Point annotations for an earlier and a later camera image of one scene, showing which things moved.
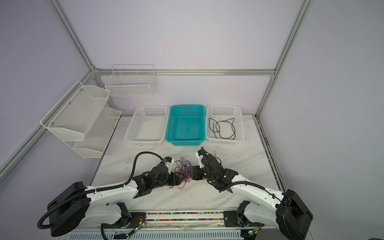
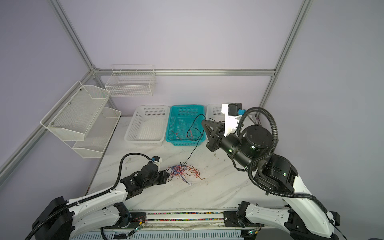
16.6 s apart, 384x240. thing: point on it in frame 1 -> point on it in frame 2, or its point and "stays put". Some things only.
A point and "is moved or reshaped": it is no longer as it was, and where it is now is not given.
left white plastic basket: [147, 125] stays put
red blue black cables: [180, 165] is moved or reshaped
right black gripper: [195, 170] -> [213, 128]
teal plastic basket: [186, 125] stays put
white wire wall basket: [131, 80] stays put
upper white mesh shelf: [74, 115] stays put
